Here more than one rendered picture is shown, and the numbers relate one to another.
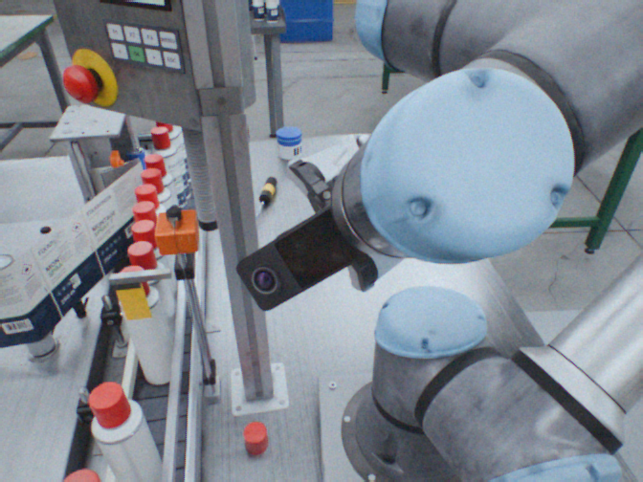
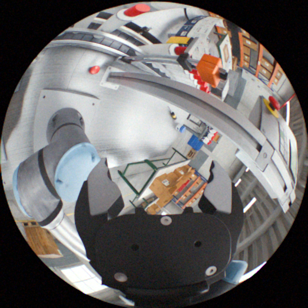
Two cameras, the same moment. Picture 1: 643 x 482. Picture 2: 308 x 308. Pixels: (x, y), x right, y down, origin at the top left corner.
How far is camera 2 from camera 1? 0.41 m
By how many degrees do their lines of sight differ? 21
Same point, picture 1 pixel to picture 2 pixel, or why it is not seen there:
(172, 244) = (209, 60)
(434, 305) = not seen: hidden behind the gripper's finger
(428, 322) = (74, 183)
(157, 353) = (147, 48)
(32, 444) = (145, 19)
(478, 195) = not seen: outside the picture
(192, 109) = (269, 137)
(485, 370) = (50, 198)
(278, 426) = (94, 79)
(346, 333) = (115, 116)
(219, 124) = (255, 140)
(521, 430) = (29, 205)
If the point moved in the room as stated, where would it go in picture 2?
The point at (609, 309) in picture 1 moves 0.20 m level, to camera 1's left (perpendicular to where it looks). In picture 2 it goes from (73, 241) to (60, 203)
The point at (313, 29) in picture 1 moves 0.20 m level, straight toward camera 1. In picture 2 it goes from (191, 141) to (190, 140)
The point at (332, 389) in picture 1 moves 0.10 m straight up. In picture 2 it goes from (92, 103) to (101, 112)
